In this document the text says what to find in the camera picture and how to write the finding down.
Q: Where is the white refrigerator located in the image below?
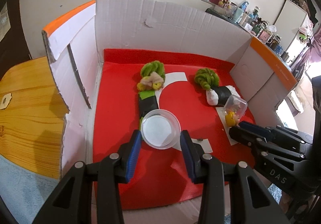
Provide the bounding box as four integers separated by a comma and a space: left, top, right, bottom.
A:
274, 0, 310, 64

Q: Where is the doll with green black wrap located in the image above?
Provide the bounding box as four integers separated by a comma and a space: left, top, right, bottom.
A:
137, 71, 164, 128

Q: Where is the blond haired figurine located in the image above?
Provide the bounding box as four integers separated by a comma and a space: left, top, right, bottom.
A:
225, 111, 240, 127

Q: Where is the clutter of bottles on side table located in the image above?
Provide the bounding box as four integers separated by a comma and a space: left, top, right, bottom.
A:
207, 1, 283, 57

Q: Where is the clear round plastic cup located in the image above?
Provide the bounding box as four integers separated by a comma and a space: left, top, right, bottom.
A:
140, 109, 181, 150

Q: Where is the orange white cardboard box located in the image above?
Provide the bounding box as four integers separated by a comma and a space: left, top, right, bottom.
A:
41, 0, 299, 217

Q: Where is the doll with black white wrap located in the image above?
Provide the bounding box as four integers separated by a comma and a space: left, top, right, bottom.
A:
206, 85, 240, 106

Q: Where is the small cream tag on table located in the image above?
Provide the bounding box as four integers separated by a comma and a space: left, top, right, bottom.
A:
0, 93, 12, 110

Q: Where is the pink curtain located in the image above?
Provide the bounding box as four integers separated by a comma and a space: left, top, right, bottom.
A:
290, 27, 320, 82

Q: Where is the light blue towel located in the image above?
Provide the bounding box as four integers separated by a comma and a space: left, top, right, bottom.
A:
1, 156, 59, 223

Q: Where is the small clear plastic box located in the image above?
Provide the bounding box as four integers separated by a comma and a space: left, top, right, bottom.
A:
224, 95, 248, 119

